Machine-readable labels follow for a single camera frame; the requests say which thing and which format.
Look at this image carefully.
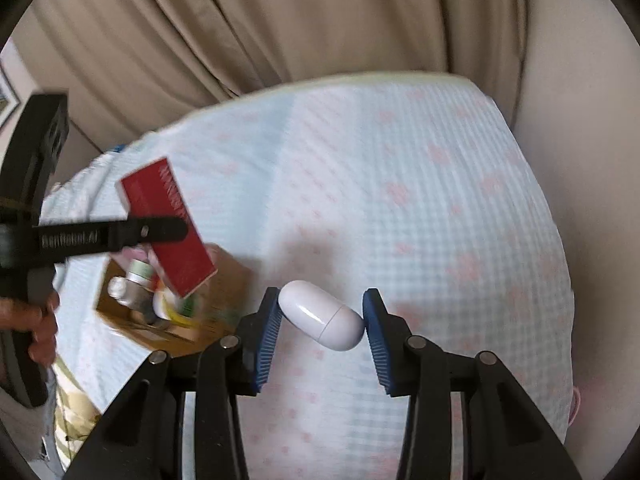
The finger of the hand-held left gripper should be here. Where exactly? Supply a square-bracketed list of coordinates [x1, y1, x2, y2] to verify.
[107, 217, 189, 254]

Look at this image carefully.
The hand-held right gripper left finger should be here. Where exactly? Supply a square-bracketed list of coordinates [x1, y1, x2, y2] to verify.
[62, 287, 283, 480]

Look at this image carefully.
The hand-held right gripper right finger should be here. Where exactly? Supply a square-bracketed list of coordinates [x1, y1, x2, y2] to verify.
[361, 288, 583, 480]

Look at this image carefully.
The red carton box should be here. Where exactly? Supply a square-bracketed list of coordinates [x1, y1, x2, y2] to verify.
[115, 157, 219, 297]

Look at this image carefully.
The green lid cream jar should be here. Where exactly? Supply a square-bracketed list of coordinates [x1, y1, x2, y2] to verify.
[125, 257, 154, 292]

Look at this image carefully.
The white earbud case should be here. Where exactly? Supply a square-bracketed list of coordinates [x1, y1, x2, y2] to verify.
[278, 280, 365, 351]

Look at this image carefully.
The white plastic bottle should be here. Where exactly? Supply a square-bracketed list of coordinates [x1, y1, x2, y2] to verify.
[152, 287, 176, 322]

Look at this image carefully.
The cardboard box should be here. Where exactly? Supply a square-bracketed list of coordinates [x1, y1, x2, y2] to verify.
[95, 242, 257, 357]

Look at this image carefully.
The green label bottle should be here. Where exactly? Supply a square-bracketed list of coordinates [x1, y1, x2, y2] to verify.
[172, 287, 202, 319]

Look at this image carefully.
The person's left hand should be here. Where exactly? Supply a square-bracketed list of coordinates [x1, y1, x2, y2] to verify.
[0, 291, 61, 367]

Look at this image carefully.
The light blue quilt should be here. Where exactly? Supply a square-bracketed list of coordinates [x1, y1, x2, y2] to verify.
[40, 151, 132, 223]

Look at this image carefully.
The grey padded headboard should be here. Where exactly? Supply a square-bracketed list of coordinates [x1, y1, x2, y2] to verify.
[50, 121, 109, 186]

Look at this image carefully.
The floral checked bed sheet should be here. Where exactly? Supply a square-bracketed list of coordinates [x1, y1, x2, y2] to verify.
[45, 72, 577, 480]

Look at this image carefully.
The green striped bedding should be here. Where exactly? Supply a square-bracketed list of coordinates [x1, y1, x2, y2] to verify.
[49, 355, 104, 472]

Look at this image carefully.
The beige curtain panel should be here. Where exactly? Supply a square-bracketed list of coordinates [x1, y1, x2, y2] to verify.
[15, 0, 288, 153]
[200, 0, 532, 126]

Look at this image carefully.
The grey cloth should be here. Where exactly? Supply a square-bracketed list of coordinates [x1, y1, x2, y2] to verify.
[0, 385, 52, 463]

